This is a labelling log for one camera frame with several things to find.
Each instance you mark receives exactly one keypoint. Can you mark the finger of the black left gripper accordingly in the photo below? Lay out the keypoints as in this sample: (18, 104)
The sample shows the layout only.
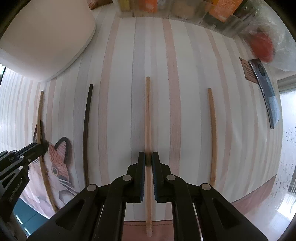
(14, 158)

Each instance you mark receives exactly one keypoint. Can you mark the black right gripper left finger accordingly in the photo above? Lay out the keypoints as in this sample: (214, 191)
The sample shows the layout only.
(97, 212)

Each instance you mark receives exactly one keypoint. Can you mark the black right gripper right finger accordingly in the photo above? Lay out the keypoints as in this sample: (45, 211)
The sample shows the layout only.
(199, 212)

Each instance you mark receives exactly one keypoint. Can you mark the light bamboo chopstick with ridges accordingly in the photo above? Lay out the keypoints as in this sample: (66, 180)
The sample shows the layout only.
(43, 167)

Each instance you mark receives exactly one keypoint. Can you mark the light wooden chopstick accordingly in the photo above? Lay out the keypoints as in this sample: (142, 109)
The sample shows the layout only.
(148, 152)
(214, 138)

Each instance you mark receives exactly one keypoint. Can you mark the dark brown chopstick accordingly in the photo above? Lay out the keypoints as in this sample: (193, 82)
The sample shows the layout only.
(85, 135)

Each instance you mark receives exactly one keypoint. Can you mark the striped cat placemat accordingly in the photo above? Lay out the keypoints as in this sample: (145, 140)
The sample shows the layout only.
(183, 61)

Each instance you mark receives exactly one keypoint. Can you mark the cream utensil holder cup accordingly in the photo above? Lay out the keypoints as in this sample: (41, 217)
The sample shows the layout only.
(46, 37)

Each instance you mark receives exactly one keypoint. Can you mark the brown printed card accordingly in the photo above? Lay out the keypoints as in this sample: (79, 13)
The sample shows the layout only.
(248, 71)

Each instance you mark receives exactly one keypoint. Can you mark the red round object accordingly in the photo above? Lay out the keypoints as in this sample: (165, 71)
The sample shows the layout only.
(262, 46)

